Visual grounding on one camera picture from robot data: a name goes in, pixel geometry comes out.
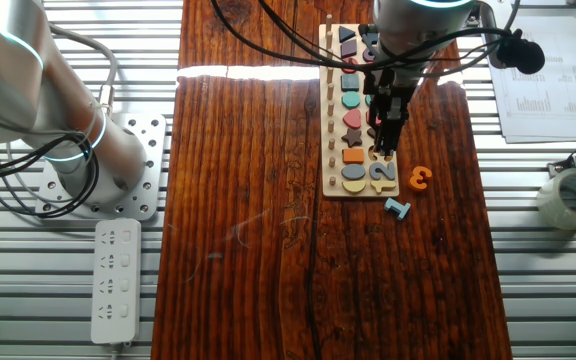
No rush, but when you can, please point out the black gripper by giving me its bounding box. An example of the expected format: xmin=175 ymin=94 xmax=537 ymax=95
xmin=362 ymin=67 xmax=419 ymax=156

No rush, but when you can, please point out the orange number three piece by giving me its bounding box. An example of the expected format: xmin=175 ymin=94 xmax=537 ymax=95
xmin=407 ymin=165 xmax=434 ymax=192

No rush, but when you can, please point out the wooden shape puzzle board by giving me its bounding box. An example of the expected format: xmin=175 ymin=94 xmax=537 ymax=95
xmin=318 ymin=23 xmax=400 ymax=199

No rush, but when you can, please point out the grey-blue number two piece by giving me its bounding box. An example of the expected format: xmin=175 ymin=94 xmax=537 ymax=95
xmin=368 ymin=161 xmax=397 ymax=182

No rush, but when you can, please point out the brown star piece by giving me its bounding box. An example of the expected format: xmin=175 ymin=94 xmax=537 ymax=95
xmin=341 ymin=127 xmax=364 ymax=148

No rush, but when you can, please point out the pink heart piece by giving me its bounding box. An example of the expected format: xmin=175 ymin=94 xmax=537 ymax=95
xmin=342 ymin=108 xmax=363 ymax=130

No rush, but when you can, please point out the grey-blue oval piece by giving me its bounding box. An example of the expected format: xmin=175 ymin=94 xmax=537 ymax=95
xmin=340 ymin=163 xmax=367 ymax=181

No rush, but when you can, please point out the cream number one piece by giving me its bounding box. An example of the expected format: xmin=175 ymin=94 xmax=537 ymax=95
xmin=370 ymin=179 xmax=398 ymax=195

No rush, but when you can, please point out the teal octagon piece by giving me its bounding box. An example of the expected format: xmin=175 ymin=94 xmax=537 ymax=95
xmin=341 ymin=90 xmax=362 ymax=110

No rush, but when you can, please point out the cream semicircle piece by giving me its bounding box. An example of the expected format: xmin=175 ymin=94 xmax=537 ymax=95
xmin=341 ymin=179 xmax=368 ymax=195

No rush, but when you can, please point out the light blue number one piece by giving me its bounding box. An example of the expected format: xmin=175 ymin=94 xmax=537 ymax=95
xmin=383 ymin=197 xmax=412 ymax=222

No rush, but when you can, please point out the printed paper sheet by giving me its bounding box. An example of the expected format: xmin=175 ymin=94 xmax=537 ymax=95
xmin=482 ymin=14 xmax=576 ymax=145

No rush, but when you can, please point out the clear tape roll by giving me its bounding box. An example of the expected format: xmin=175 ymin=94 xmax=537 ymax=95
xmin=536 ymin=167 xmax=576 ymax=231

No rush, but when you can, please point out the white power strip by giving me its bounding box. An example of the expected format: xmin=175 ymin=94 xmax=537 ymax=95
xmin=90 ymin=218 xmax=142 ymax=346

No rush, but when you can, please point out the thin gripper cable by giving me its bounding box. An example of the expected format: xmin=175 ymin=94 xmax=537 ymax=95
xmin=210 ymin=0 xmax=522 ymax=76

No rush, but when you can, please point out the grey cable with metal connector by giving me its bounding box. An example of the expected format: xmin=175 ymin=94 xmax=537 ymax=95
xmin=47 ymin=22 xmax=119 ymax=117

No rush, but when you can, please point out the black base cable bundle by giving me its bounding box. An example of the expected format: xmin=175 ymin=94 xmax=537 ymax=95
xmin=0 ymin=132 xmax=100 ymax=220

